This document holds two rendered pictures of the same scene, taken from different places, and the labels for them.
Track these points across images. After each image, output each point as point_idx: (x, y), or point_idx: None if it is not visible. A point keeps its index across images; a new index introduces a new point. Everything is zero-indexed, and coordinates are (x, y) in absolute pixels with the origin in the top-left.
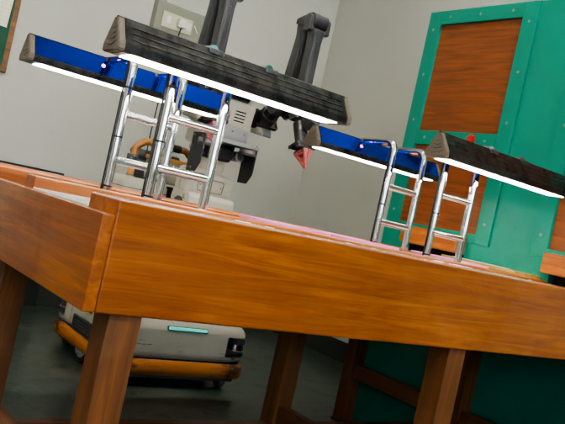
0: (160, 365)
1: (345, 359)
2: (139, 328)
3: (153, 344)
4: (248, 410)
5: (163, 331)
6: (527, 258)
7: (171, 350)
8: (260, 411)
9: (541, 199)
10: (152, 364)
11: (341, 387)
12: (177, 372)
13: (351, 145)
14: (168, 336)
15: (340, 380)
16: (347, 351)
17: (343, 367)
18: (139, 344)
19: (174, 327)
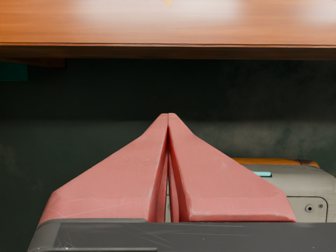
0: (257, 159)
1: (35, 59)
2: (310, 173)
3: (279, 167)
4: (170, 90)
5: (275, 172)
6: None
7: (251, 165)
8: (157, 85)
9: None
10: (267, 160)
11: (51, 59)
12: (230, 157)
13: None
14: (264, 170)
15: (48, 63)
16: (29, 59)
17: (40, 62)
18: (297, 167)
19: (264, 172)
